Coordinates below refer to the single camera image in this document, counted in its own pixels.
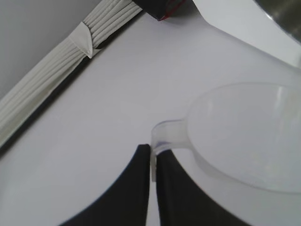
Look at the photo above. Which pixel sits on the white pleated cloth strip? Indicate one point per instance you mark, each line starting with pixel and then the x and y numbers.
pixel 47 75

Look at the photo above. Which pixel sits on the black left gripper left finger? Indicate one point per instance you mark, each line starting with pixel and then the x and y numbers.
pixel 127 195

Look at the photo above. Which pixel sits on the translucent plastic measuring cup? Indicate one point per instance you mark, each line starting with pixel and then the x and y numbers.
pixel 235 141

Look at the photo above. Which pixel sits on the stainless steel mixing bowl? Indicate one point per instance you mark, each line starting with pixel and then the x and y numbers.
pixel 287 14

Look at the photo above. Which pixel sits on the black box with red edge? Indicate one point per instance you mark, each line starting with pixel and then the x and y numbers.
pixel 160 8

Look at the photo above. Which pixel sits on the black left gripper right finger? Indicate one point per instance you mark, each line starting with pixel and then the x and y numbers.
pixel 178 202

